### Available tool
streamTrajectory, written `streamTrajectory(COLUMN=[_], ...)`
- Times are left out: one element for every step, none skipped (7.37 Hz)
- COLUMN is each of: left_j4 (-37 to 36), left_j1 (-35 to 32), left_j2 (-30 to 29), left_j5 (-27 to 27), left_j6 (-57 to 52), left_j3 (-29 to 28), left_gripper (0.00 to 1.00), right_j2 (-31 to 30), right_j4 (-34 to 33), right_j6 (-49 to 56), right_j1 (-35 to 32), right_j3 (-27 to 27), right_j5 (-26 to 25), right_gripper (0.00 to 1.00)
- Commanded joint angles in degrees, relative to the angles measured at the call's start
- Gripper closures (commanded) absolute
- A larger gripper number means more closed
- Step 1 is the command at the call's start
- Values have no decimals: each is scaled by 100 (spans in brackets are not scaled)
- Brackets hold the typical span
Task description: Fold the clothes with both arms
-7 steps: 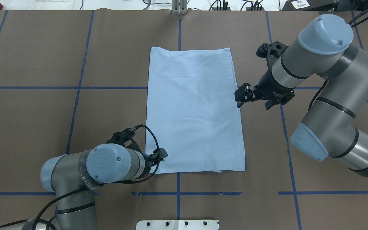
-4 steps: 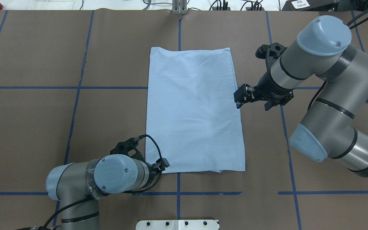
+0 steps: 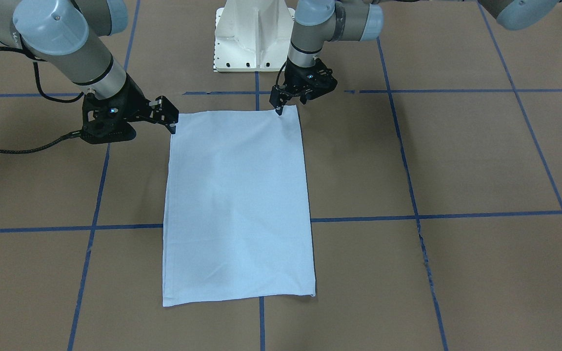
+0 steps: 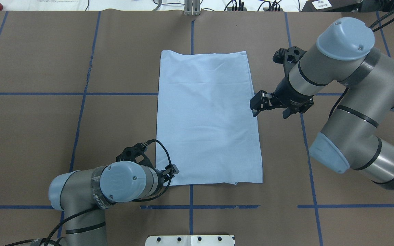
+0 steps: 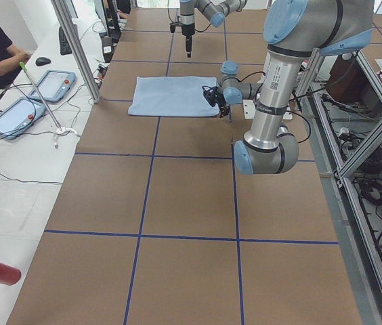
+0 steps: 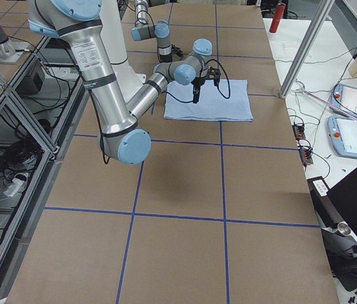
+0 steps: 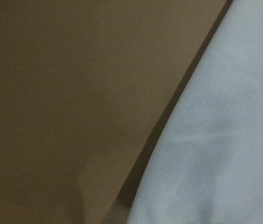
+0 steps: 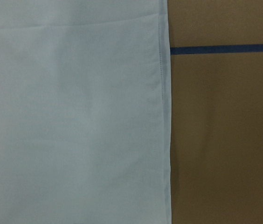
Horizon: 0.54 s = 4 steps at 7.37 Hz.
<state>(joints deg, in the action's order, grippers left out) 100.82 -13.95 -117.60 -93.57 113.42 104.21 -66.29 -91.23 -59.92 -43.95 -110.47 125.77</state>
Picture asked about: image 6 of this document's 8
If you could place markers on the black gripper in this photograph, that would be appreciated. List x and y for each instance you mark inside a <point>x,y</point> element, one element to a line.
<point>198,82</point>
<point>165,57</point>

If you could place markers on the light blue t-shirt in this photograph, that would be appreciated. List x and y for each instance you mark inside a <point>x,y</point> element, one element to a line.
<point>227,102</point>

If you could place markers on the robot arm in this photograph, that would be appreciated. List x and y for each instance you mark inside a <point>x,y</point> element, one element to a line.
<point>145,28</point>
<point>94,33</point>

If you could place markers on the red cylinder bottle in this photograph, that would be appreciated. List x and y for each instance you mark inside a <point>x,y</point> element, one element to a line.
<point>279,12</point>

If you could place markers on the white side table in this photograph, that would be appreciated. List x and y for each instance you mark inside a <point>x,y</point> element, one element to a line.
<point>322,68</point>

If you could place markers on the black power strip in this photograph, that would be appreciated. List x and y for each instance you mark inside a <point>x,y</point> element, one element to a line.
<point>304,147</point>

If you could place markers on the near teach pendant tablet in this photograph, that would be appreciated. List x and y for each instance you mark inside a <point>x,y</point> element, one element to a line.
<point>343,135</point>

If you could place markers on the teach pendant tablet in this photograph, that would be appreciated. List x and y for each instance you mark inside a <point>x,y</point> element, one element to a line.
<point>345,96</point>
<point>343,135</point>

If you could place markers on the far teach pendant tablet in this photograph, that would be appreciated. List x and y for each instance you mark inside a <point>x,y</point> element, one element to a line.
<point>345,96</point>

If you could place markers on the black box white label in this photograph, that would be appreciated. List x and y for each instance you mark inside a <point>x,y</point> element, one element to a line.
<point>322,203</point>

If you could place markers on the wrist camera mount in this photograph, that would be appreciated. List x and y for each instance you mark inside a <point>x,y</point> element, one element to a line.
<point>214,75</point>

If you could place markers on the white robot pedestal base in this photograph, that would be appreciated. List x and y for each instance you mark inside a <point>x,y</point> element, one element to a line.
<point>113,40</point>

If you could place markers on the aluminium frame post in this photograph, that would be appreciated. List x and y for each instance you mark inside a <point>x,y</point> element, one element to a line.
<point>306,44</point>

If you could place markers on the aluminium frame rack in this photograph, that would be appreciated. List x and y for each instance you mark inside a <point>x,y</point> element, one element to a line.
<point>41,97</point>

